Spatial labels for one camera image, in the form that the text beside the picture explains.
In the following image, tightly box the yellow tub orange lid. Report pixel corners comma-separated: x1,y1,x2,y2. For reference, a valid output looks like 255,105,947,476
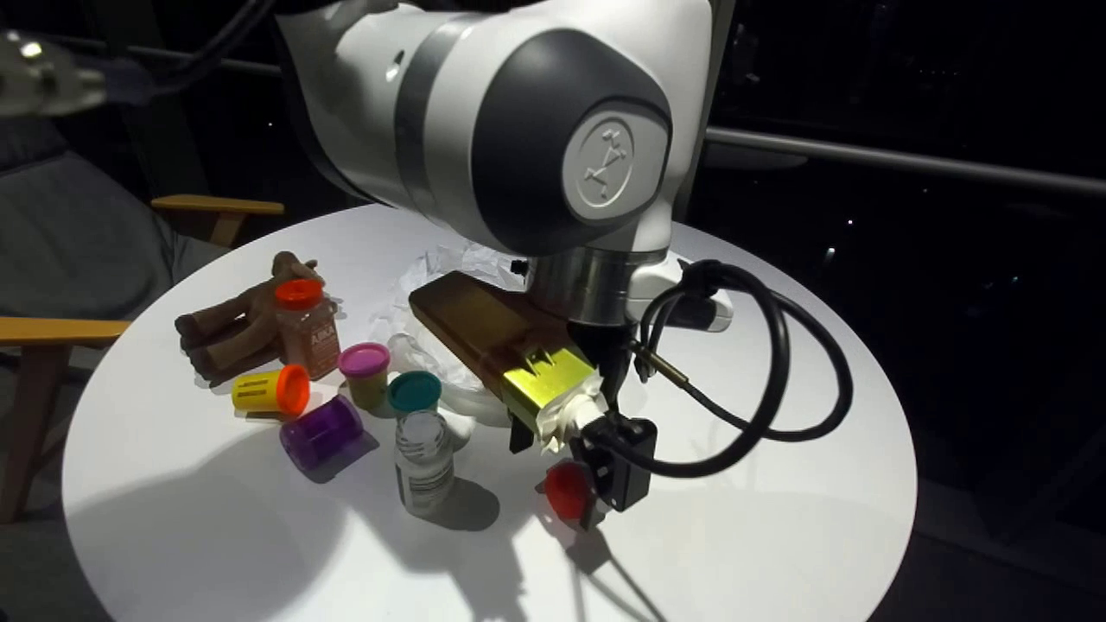
232,362,311,418

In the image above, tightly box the white round table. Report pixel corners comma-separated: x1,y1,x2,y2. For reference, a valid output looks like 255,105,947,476
60,200,924,622

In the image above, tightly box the brown jar red lid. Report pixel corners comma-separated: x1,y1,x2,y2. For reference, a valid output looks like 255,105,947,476
276,277,340,375

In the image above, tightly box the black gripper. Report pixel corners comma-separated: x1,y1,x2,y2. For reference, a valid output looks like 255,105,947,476
569,418,658,511

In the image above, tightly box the yellow tub teal lid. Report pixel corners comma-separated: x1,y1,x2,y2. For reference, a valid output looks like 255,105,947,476
389,368,444,418

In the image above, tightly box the black cable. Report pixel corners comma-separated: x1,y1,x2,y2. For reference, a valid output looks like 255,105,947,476
628,254,858,485

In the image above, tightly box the grey chair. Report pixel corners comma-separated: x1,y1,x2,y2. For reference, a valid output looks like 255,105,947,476
0,116,285,522

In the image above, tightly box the metal window railing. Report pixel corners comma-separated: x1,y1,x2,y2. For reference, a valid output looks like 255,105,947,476
707,125,1106,197

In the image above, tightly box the purple plastic container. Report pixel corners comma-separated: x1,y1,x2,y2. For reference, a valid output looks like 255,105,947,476
279,397,377,485

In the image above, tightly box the small red lid tub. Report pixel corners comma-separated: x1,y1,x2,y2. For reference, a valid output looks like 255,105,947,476
542,463,595,524

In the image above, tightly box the yellow tub magenta lid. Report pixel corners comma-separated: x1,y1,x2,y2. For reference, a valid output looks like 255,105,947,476
340,343,392,415

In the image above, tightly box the white bottle blue label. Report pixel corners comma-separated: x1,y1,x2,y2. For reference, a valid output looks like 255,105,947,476
393,412,455,515

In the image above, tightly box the brown plush moose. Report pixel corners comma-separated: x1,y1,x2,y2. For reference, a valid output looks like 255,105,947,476
177,252,324,386

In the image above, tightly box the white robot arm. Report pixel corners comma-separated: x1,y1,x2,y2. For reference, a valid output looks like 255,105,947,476
275,0,716,511

